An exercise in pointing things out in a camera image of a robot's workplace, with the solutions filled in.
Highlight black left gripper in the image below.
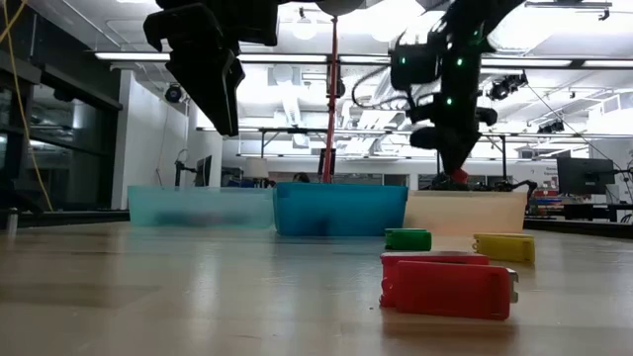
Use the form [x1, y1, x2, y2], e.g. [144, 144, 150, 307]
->
[142, 0, 281, 137]

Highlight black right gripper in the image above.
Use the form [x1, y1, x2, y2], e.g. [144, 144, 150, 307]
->
[407, 48, 499, 174]

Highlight black monitor on arm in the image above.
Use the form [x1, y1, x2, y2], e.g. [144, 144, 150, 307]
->
[173, 154, 214, 188]

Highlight green stapler remover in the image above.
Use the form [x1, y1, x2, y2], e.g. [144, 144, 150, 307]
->
[384, 227, 433, 252]

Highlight yellow stapler remover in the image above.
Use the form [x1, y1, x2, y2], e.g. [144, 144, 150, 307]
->
[472, 232, 537, 265]

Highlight black round ceiling device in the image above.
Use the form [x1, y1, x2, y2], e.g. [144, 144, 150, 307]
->
[163, 82, 185, 104]

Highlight background black robot arms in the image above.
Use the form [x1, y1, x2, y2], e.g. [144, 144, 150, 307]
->
[419, 172, 539, 194]

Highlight ceiling light strip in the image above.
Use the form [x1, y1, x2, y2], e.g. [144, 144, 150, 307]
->
[93, 51, 172, 62]
[239, 52, 328, 63]

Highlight round white ceiling lamp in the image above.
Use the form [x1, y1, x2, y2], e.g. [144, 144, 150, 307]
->
[291, 7, 318, 42]

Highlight red desk lamp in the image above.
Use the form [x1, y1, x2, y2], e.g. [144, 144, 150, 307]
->
[314, 0, 366, 185]

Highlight translucent aqua plastic tray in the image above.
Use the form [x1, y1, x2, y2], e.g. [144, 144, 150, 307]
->
[127, 185, 277, 229]

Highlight black upright screen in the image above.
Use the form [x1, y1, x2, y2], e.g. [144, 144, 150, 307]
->
[316, 147, 338, 176]

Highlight blue plastic bin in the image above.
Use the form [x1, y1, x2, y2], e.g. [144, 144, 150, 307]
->
[272, 181, 409, 237]

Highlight black desk monitor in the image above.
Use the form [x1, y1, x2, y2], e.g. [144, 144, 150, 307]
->
[557, 156, 616, 197]

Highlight dark office desk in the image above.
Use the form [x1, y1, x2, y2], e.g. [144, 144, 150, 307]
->
[523, 200, 633, 223]

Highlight black metal gantry frame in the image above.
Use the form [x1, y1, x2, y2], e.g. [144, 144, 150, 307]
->
[196, 126, 510, 179]

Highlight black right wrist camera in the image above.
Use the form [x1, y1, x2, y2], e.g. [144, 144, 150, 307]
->
[389, 43, 442, 93]

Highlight yellow cable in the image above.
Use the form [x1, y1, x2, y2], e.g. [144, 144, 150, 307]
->
[0, 0, 54, 213]

